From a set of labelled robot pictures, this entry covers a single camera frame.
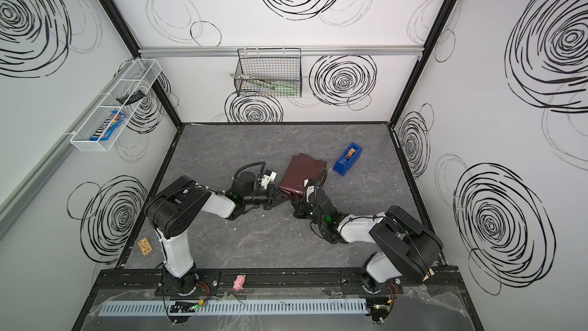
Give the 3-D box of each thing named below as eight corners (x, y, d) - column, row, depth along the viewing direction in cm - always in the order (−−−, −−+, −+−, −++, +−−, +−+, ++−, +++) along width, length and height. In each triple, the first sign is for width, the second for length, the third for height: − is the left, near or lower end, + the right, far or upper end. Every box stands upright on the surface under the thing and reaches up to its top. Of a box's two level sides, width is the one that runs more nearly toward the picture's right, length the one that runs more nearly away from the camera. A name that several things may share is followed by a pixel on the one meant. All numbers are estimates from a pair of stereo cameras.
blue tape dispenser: (332, 170, 104) (334, 161, 99) (349, 150, 111) (352, 141, 106) (343, 177, 101) (346, 169, 96) (360, 156, 109) (363, 148, 104)
